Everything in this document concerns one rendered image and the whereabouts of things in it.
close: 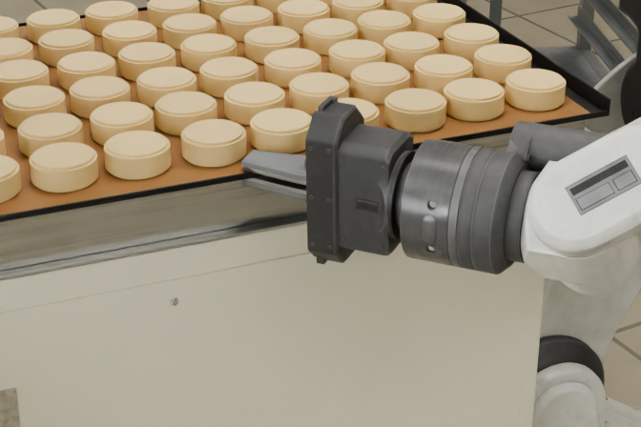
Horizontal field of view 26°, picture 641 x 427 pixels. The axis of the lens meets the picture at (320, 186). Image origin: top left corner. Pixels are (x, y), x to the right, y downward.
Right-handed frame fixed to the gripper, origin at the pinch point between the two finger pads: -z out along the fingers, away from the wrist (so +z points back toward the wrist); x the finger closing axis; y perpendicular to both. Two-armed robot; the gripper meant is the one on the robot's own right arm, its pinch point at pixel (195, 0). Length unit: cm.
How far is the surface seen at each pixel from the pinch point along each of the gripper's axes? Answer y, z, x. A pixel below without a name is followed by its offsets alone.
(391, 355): 30.2, -22.9, -21.2
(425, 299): 32.4, -20.6, -16.3
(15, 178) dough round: 8.9, -44.1, 1.7
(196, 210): 17.9, -33.8, -4.1
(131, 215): 14.2, -37.5, -3.5
